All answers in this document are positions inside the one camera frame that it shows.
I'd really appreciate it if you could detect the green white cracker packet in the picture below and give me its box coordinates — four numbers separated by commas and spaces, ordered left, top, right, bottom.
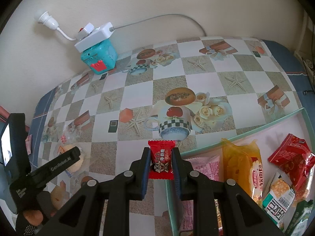
262, 170, 295, 230

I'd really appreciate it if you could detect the yellow soft bread bag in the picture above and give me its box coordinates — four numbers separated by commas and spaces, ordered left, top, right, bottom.
221, 138, 264, 207

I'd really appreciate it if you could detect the green mung biscuit pack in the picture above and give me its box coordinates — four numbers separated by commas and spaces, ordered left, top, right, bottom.
284, 200, 313, 236

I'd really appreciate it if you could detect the pink snack bag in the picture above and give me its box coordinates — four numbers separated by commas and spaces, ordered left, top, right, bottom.
179, 155, 221, 235

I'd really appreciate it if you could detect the bun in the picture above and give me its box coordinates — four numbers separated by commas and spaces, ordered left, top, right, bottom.
56, 133, 85, 177

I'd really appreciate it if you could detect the red foil snack bag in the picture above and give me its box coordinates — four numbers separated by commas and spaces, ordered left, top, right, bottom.
268, 134, 314, 190

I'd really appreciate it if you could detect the small red candy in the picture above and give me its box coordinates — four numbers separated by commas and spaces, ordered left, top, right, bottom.
148, 140, 176, 180

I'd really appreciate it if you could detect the gloved left hand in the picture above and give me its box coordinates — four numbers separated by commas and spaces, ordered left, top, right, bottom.
15, 174, 94, 236

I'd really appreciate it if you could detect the small pink sachet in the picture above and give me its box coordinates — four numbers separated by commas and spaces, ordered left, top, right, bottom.
25, 134, 32, 155

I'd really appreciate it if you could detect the teal shallow tray box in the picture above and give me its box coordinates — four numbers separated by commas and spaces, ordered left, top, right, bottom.
166, 108, 314, 235

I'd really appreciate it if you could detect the patterned checkered tablecloth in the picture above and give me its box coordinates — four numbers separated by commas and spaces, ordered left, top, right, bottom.
24, 36, 311, 236

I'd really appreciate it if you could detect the teal cube toy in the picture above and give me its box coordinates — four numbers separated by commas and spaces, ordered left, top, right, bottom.
81, 39, 118, 75

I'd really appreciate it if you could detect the white power strip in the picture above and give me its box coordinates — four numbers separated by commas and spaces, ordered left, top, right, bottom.
74, 22, 114, 53

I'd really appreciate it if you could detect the white lamp socket plug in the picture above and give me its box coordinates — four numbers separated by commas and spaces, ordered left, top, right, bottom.
34, 9, 76, 41

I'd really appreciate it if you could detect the grey power cable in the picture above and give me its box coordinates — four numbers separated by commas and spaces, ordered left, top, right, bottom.
113, 13, 207, 37

